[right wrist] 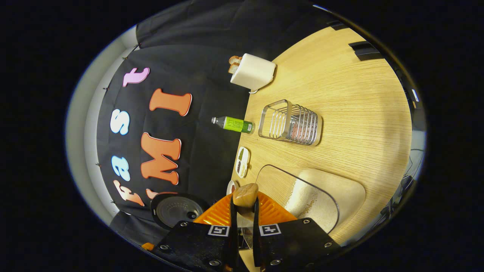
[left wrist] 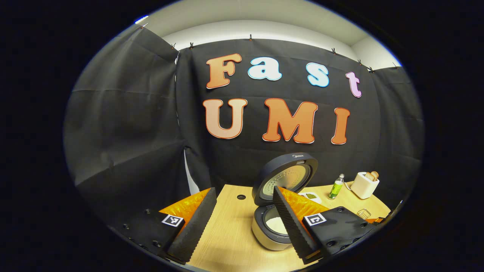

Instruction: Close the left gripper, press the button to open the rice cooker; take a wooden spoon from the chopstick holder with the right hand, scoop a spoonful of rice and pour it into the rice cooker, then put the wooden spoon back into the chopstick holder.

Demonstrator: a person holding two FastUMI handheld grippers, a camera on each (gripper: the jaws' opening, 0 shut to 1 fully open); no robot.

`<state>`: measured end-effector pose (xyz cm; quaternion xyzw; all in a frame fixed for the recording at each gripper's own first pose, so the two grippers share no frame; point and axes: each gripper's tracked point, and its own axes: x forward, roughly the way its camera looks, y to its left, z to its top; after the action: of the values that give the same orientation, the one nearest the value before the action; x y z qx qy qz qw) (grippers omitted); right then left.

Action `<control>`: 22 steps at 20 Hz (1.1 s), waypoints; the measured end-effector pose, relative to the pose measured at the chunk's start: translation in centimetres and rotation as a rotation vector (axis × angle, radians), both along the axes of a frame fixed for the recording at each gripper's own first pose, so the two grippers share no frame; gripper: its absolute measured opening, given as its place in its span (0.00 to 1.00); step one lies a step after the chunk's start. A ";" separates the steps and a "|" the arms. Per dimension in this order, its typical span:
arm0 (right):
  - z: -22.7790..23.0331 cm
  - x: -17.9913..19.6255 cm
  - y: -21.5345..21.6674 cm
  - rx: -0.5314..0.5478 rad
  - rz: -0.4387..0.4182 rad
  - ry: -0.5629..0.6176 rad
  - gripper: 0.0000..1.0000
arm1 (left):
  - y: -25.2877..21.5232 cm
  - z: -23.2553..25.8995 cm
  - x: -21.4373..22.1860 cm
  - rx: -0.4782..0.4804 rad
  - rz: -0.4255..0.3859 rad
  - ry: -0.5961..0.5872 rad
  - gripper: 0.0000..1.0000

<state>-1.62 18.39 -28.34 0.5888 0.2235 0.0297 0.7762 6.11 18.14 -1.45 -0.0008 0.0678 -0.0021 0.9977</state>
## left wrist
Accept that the white toaster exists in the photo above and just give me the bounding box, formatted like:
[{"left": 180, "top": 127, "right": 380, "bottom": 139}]
[{"left": 350, "top": 171, "right": 380, "bottom": 199}]

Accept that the white divided bean tray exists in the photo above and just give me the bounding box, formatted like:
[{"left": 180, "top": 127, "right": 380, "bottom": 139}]
[{"left": 299, "top": 192, "right": 323, "bottom": 204}]

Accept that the green drink bottle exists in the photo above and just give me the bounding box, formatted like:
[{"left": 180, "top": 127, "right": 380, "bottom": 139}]
[{"left": 328, "top": 174, "right": 345, "bottom": 199}]

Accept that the black backdrop cloth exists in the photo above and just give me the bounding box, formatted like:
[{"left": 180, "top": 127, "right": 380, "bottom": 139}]
[{"left": 64, "top": 25, "right": 425, "bottom": 223}]

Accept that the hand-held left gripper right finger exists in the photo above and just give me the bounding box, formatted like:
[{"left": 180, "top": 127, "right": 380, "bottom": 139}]
[{"left": 272, "top": 185, "right": 375, "bottom": 265}]

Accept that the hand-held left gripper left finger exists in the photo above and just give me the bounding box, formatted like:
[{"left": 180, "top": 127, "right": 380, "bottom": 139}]
[{"left": 109, "top": 187, "right": 218, "bottom": 265}]

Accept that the black rice cooker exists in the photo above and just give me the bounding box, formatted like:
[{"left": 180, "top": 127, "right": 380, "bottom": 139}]
[{"left": 251, "top": 152, "right": 319, "bottom": 251}]

